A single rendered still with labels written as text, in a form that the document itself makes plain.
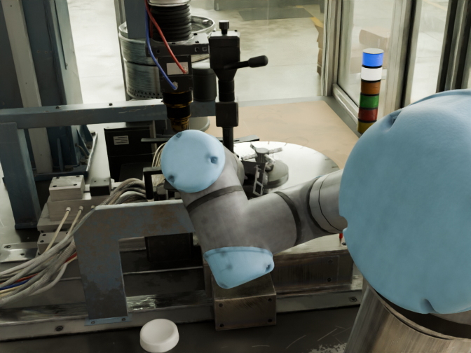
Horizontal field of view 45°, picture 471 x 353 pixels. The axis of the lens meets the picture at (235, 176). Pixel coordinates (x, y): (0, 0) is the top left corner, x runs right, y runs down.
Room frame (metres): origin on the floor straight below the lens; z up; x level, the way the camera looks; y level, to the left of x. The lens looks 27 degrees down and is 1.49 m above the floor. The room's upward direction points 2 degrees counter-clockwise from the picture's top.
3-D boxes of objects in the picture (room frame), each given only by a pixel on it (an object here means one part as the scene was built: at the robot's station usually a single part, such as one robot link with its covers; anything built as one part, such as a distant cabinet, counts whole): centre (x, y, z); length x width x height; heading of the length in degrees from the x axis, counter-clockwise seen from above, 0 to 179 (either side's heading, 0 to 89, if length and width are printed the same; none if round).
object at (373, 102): (1.22, -0.31, 1.05); 0.05 x 0.04 x 0.03; 6
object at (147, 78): (1.80, 0.20, 0.93); 0.31 x 0.31 x 0.36
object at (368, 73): (1.22, -0.31, 1.11); 0.05 x 0.04 x 0.03; 6
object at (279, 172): (1.06, -0.06, 0.96); 0.11 x 0.11 x 0.03
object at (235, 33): (1.02, 0.01, 1.17); 0.06 x 0.05 x 0.20; 87
